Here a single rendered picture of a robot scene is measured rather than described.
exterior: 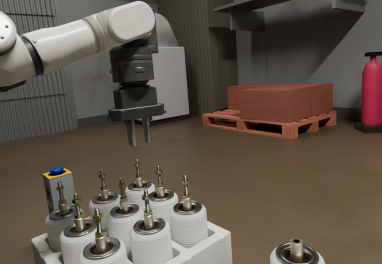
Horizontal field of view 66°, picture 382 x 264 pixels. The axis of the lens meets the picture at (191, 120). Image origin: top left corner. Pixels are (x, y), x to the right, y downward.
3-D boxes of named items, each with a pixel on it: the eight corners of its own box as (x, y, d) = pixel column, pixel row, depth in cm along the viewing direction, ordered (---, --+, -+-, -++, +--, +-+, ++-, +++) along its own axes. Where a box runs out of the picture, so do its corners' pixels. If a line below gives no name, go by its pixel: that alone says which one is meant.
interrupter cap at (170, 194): (147, 193, 88) (147, 191, 88) (172, 189, 90) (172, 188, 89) (148, 204, 81) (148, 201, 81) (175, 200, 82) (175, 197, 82)
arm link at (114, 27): (161, 29, 60) (107, 51, 52) (136, 36, 67) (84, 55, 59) (149, -4, 58) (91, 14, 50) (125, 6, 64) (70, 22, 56)
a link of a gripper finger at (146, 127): (149, 143, 65) (146, 116, 64) (144, 141, 68) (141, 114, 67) (156, 142, 66) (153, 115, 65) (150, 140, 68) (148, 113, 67)
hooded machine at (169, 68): (166, 114, 424) (157, 21, 402) (192, 118, 379) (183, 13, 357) (124, 122, 383) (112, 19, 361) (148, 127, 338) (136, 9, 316)
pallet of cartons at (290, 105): (337, 124, 278) (338, 82, 271) (294, 139, 232) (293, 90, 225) (245, 115, 365) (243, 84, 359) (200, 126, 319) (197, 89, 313)
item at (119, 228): (108, 283, 77) (99, 219, 74) (123, 259, 86) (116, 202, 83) (142, 285, 75) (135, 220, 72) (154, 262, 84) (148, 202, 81)
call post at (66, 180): (63, 272, 94) (48, 179, 89) (57, 262, 99) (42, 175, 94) (85, 261, 98) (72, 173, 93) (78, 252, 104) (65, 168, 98)
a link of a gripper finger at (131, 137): (131, 143, 66) (128, 116, 65) (136, 146, 63) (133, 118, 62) (124, 145, 65) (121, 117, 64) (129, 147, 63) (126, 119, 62)
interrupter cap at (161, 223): (141, 240, 64) (141, 237, 64) (128, 226, 70) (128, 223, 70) (171, 227, 68) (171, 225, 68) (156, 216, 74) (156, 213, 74)
